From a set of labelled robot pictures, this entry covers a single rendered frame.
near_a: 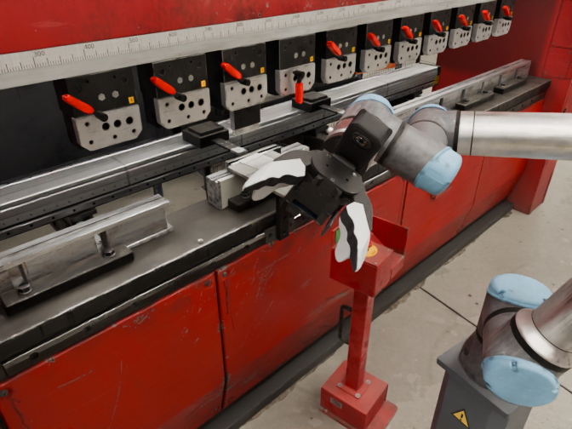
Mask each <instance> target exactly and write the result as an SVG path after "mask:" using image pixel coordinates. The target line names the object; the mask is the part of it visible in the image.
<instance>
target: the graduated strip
mask: <svg viewBox="0 0 572 429"><path fill-rule="evenodd" d="M446 1H451V0H389V1H383V2H377V3H366V4H359V5H352V6H346V7H340V8H334V9H323V10H317V11H311V12H304V13H298V14H286V15H280V16H274V17H268V18H261V19H255V20H244V21H238V22H232V23H225V24H219V25H212V26H201V27H195V28H189V29H183V30H177V31H165V32H159V33H152V34H146V35H140V36H134V37H122V38H116V39H110V40H104V41H98V42H92V43H80V44H73V45H67V46H61V47H55V48H49V49H38V50H31V51H25V52H19V53H12V54H1V55H0V73H5V72H14V71H19V70H25V69H30V68H36V67H41V66H51V65H56V64H62V63H67V62H73V61H78V60H87V59H93V58H99V57H104V56H109V55H115V54H125V53H130V52H135V51H141V50H146V49H156V48H161V47H167V46H172V45H178V44H183V43H193V42H198V41H203V40H209V39H215V38H220V37H229V36H236V35H241V34H246V33H251V32H257V31H267V30H272V29H278V28H283V27H288V26H298V25H304V24H309V23H314V22H320V21H326V20H335V19H340V18H346V17H352V16H357V15H362V14H372V13H378V12H383V11H388V10H394V9H403V8H409V7H414V6H420V5H425V4H430V3H441V2H446Z"/></svg>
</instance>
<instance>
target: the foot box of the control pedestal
mask: <svg viewBox="0 0 572 429"><path fill-rule="evenodd" d="M346 364H347V361H346V360H344V361H343V362H342V364H341V365H340V366H339V367H338V368H337V370H336V371H335V372H334V373H333V374H332V375H331V376H330V377H329V378H328V380H327V381H326V382H325V383H324V384H323V386H322V387H321V400H320V406H319V407H318V410H320V411H321V412H323V413H324V414H326V415H327V416H328V417H330V418H331V419H333V420H335V421H337V422H338V423H340V424H341V425H343V426H344V427H345V428H347V429H386V428H387V426H388V424H389V423H390V421H391V420H392V418H393V416H394V415H395V414H396V413H397V411H398V406H397V405H396V404H394V403H391V402H390V401H388V400H386V394H387V389H388V383H386V382H384V381H383V380H381V379H379V378H377V377H375V376H374V375H372V374H370V373H369V372H367V371H365V372H364V378H366V379H367V380H370V381H371V384H370V385H369V387H368V388H367V390H366V391H365V392H364V394H363V395H362V396H361V397H360V398H359V400H358V399H356V398H355V397H353V396H352V395H350V394H348V393H347V392H344V391H343V390H341V389H340V388H339V387H337V384H338V383H339V382H340V380H341V379H342V378H343V377H344V376H345V374H346Z"/></svg>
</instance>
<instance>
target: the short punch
mask: <svg viewBox="0 0 572 429"><path fill-rule="evenodd" d="M259 123H260V104H257V105H253V106H248V107H245V108H242V109H239V110H236V111H233V112H232V111H230V125H231V130H232V135H233V136H236V135H239V134H243V133H247V132H249V131H252V130H255V129H258V128H259Z"/></svg>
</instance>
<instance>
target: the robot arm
mask: <svg viewBox="0 0 572 429"><path fill-rule="evenodd" d="M326 131H327V133H329V135H328V136H327V137H326V139H325V141H324V143H323V144H322V146H321V148H320V151H319V150H315V151H314V150H312V151H304V150H293V151H289V152H286V153H284V154H283V155H281V156H279V157H277V158H275V159H274V160H273V161H272V162H270V163H268V164H267V165H265V166H264V167H262V168H261V169H259V170H257V171H256V172H255V173H253V174H252V175H251V176H250V177H249V179H248V180H247V181H246V182H245V184H244V185H243V188H242V190H243V191H244V192H246V191H253V194H252V199H253V200H254V201H257V200H261V199H263V198H265V197H266V196H268V195H269V194H270V193H272V192H273V191H275V190H277V189H278V188H282V187H286V186H291V185H293V186H292V187H291V188H290V190H289V191H288V193H287V194H286V195H285V197H284V198H283V200H282V201H281V203H280V204H279V206H281V205H282V204H283V202H284V201H285V199H286V201H287V202H288V203H289V205H288V206H287V208H286V210H287V211H289V212H290V213H291V214H292V215H294V216H295V217H297V215H298V214H299V213H300V212H301V211H302V213H301V216H303V217H305V218H306V219H308V220H309V221H310V220H311V218H312V219H313V220H315V221H316V222H317V224H319V225H323V223H324V222H325V221H326V220H327V219H328V218H329V216H330V215H331V216H330V218H329V221H328V222H327V224H326V226H325V227H324V229H323V231H322V233H321V235H320V236H321V237H322V236H323V235H324V233H325V232H326V231H327V230H328V229H329V228H330V227H331V226H332V224H333V222H334V220H335V218H336V216H337V214H338V213H339V211H340V210H341V209H342V208H343V207H344V205H347V206H346V207H345V208H344V209H343V210H342V211H341V212H340V219H339V226H340V239H339V242H338V244H337V246H336V249H335V258H336V260H337V261H338V262H342V261H344V260H347V259H349V258H350V259H351V263H352V269H353V271H354V272H357V271H358V270H359V269H360V268H361V266H362V264H363V262H364V259H365V256H366V254H367V250H368V246H369V239H370V233H371V231H372V222H373V208H372V204H371V202H370V200H369V197H368V195H367V193H366V191H365V187H364V183H363V182H362V179H361V178H362V176H363V175H364V173H365V172H366V171H367V170H368V169H369V168H370V166H371V164H372V162H373V161H375V162H376V163H378V164H379V165H381V166H383V167H384V168H386V169H388V170H390V171H392V172H393V173H394V174H396V175H398V176H400V177H401V178H403V179H405V180H406V181H408V182H409V183H411V184H413V185H414V187H416V188H418V187H419V188H420V189H422V190H423V191H425V192H428V193H430V194H432V195H438V194H440V193H442V192H443V191H444V190H445V189H446V188H447V187H448V186H449V184H450V183H451V182H452V180H453V179H454V178H455V176H456V175H457V173H458V171H459V169H460V166H461V164H462V158H461V155H468V156H485V157H517V158H533V159H550V160H566V161H572V113H550V112H467V111H447V110H446V109H445V108H443V107H442V106H440V105H436V104H427V105H424V106H421V107H419V108H418V109H417V110H416V111H415V112H414V113H413V114H412V115H411V117H410V118H409V120H408V122H407V123H406V122H404V121H403V120H401V119H399V118H397V117H395V116H394V111H393V109H392V106H391V104H390V103H389V101H388V100H386V99H385V98H384V97H382V96H380V95H377V94H365V95H363V96H360V97H359V98H357V99H356V100H355V101H354V102H353V103H351V104H350V105H349V106H348V107H347V108H346V109H345V111H344V113H343V115H342V117H341V118H340V120H339V121H338V123H337V124H336V125H335V126H334V128H332V127H328V128H327V130H326ZM486 291H487V293H486V296H485V299H484V303H483V308H482V311H481V314H480V317H479V320H478V326H477V328H476V330H475V331H474V332H473V333H472V334H471V335H470V336H469V337H468V339H467V340H466V341H465V342H464V344H463V346H462V348H461V352H460V364H461V366H462V368H463V369H464V371H465V372H466V374H467V375H468V376H469V377H470V378H471V379H472V380H473V381H475V382H476V383H477V384H479V385H480V386H482V387H484V388H486V389H488V390H490V391H492V392H493V393H494V394H495V395H496V396H497V397H498V398H501V399H503V400H505V401H507V402H508V403H513V404H516V405H520V406H522V405H523V406H528V407H537V406H542V405H546V404H549V403H551V402H552V401H553V400H555V399H556V397H557V396H558V392H559V389H560V385H559V381H558V378H559V377H560V376H561V375H563V374H564V373H566V372H567V371H568V370H570V369H571V368H572V278H571V279H569V280H568V281H567V282H566V283H565V284H564V285H562V286H561V287H560V288H559V289H558V290H557V291H556V292H554V293H552V292H551V290H550V289H549V288H548V287H547V286H546V285H544V284H543V283H540V282H538V281H537V280H535V279H533V278H531V277H526V276H523V275H518V274H511V273H506V274H502V275H497V276H495V277H493V278H492V279H491V281H490V283H489V286H488V287H487V289H486Z"/></svg>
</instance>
